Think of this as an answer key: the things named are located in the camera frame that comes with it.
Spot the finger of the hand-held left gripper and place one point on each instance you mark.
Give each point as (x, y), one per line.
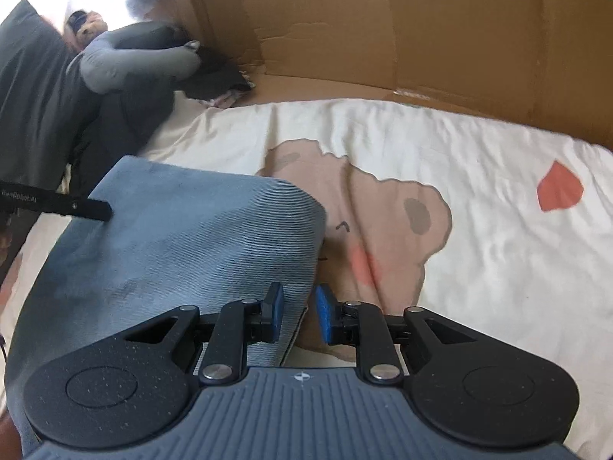
(91, 206)

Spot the cream bear print bedsheet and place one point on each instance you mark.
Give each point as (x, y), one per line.
(479, 211)

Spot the brown teddy bear toy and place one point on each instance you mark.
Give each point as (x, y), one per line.
(86, 26)

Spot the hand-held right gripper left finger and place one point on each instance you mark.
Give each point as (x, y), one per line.
(275, 314)

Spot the brown cardboard sheet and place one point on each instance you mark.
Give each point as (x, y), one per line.
(407, 38)

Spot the small black cloth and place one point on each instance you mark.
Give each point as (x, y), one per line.
(218, 76)

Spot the blue denim pants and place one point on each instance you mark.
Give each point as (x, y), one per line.
(167, 258)

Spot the dark grey pillow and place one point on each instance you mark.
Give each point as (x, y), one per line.
(33, 100)

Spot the person's left hand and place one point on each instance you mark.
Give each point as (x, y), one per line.
(9, 244)

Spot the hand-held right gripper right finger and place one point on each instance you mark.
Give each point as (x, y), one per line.
(323, 316)

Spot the black garment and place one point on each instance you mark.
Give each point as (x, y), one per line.
(124, 124)

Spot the grey neck pillow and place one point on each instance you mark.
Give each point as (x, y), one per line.
(134, 62)

